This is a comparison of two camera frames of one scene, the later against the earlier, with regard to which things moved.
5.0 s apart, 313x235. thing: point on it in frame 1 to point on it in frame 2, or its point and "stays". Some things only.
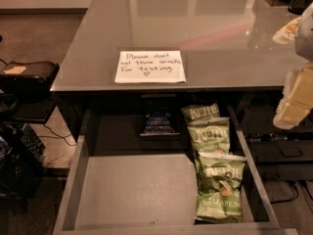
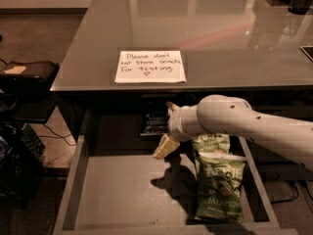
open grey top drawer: x=119 y=182 stays
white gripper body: x=305 y=33 to x=175 y=123
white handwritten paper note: x=150 y=67 stays
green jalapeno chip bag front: x=218 y=185 stays
